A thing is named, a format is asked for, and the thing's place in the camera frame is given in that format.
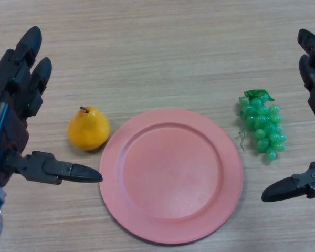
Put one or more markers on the pink round plate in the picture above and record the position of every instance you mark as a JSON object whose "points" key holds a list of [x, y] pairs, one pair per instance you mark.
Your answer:
{"points": [[170, 176]]}

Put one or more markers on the green grape bunch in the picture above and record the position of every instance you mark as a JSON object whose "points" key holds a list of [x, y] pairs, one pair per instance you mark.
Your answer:
{"points": [[265, 126]]}

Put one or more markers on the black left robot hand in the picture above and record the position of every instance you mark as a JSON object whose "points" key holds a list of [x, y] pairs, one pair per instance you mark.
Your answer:
{"points": [[10, 131]]}

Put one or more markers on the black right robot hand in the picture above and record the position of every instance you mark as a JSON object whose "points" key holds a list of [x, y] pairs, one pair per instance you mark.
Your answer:
{"points": [[313, 84]]}

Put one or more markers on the yellow pear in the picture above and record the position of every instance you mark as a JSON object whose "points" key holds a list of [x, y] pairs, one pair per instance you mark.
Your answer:
{"points": [[90, 130]]}

